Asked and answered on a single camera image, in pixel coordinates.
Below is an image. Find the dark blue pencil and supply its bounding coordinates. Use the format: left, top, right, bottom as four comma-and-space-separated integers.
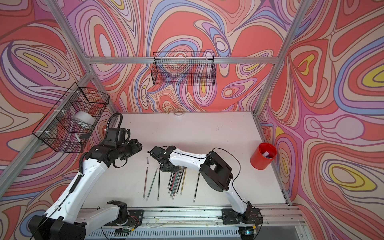
157, 169, 161, 201

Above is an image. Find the red pencil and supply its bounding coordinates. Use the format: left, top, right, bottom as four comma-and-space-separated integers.
143, 167, 149, 200

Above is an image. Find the green pencil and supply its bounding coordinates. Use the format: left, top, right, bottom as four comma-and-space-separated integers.
146, 168, 159, 201

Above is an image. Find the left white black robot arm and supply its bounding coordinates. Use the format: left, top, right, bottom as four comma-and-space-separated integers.
28, 126, 143, 240

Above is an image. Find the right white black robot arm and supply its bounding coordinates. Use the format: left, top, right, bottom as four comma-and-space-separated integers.
149, 146, 263, 227

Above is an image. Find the bundle of coloured pencils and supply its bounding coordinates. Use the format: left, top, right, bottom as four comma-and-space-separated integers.
169, 167, 184, 199

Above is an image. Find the black pencil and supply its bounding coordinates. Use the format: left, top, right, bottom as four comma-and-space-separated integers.
193, 172, 201, 203

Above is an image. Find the white tape roll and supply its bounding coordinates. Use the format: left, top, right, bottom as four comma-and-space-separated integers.
72, 111, 95, 126

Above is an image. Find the white marker in basket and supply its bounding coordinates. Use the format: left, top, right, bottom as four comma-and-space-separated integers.
75, 133, 83, 146

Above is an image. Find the red plastic cup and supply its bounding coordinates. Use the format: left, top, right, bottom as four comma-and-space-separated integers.
250, 143, 277, 170

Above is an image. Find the left wall wire basket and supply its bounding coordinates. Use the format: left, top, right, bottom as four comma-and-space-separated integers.
33, 83, 110, 153

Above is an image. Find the wall wire basket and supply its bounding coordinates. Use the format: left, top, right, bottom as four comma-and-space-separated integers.
33, 83, 110, 153
151, 51, 217, 87

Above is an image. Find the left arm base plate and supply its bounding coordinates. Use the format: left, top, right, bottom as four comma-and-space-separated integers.
104, 209, 144, 227

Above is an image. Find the back wall wire basket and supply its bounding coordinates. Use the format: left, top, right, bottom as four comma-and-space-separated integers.
151, 51, 217, 87

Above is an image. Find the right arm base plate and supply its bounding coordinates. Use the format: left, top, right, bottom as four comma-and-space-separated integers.
219, 208, 264, 226

